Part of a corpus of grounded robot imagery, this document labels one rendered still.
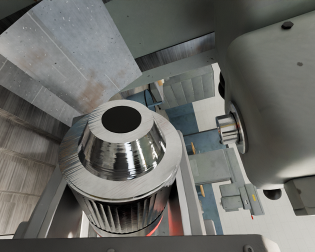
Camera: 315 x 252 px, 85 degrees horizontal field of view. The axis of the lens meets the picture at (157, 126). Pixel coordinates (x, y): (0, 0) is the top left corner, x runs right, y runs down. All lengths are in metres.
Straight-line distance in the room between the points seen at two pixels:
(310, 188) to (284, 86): 0.12
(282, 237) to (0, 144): 6.90
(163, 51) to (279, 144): 0.49
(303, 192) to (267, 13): 0.22
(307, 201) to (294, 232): 6.79
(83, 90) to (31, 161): 0.27
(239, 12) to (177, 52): 0.34
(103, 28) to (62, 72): 0.16
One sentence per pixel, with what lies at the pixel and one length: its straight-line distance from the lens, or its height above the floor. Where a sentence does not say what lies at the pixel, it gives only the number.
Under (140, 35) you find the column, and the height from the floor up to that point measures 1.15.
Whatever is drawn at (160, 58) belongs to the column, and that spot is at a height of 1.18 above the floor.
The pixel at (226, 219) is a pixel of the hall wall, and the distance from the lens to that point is 6.77.
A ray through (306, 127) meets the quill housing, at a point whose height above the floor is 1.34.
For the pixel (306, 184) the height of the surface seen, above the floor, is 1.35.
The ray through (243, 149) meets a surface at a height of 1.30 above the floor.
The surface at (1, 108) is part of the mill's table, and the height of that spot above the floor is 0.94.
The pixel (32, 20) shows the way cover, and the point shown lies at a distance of 0.52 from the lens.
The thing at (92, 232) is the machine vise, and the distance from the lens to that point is 0.41.
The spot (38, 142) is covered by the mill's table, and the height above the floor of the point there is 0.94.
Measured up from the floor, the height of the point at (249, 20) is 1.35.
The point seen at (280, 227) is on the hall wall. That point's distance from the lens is 6.96.
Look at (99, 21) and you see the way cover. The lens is 0.55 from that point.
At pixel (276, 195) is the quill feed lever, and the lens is 0.40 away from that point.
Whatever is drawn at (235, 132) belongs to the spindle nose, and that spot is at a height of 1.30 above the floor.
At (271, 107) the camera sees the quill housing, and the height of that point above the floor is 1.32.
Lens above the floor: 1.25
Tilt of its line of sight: 13 degrees down
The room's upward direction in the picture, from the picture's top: 76 degrees clockwise
